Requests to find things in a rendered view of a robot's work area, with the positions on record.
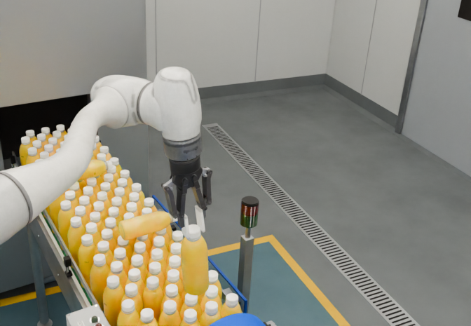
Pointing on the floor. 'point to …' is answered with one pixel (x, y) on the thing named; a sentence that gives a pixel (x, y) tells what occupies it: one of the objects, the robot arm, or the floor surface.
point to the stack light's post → (246, 253)
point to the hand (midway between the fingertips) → (192, 222)
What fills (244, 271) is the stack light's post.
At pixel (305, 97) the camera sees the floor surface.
